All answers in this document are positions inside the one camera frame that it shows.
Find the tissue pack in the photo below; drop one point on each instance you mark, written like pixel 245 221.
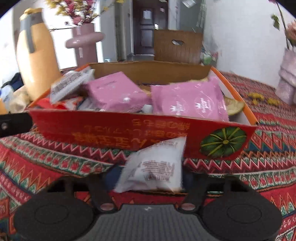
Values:
pixel 7 96

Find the wooden chair back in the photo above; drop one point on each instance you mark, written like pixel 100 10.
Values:
pixel 177 46

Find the yellow and pink blossom branches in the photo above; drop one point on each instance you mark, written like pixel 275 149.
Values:
pixel 80 12

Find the dried pink roses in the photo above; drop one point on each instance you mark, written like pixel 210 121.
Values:
pixel 289 29

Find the dark entrance door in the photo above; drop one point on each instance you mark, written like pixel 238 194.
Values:
pixel 148 16

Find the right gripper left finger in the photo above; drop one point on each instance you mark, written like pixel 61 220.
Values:
pixel 68 208

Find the pink ring vase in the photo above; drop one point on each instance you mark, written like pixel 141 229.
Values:
pixel 84 43

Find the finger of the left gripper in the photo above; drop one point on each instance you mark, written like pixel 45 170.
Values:
pixel 14 124

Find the fallen yellow flower petals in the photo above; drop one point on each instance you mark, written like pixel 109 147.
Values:
pixel 258 98

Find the patterned red tablecloth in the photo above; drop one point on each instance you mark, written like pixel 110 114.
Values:
pixel 29 162

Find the yellow ceramic mug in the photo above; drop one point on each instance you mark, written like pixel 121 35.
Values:
pixel 3 109

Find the red cardboard snack box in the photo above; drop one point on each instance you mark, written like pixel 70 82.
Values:
pixel 127 131

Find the yellow thermos jug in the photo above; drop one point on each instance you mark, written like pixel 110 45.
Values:
pixel 35 54

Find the white packet with text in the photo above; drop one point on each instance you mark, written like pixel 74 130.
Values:
pixel 70 83

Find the white pastry snack packet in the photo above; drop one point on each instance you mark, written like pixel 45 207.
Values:
pixel 157 167

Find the pink pastry snack packet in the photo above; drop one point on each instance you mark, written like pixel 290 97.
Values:
pixel 117 93

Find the grey refrigerator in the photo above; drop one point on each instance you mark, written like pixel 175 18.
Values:
pixel 192 16

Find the red snack packet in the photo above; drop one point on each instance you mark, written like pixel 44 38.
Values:
pixel 68 104

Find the textured pink vase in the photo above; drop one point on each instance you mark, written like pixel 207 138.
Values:
pixel 286 86

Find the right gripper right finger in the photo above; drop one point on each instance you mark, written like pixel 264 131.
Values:
pixel 231 210

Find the dark bag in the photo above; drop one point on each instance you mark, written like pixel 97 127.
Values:
pixel 16 82

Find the orange cream snack packet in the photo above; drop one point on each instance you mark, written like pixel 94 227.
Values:
pixel 233 106

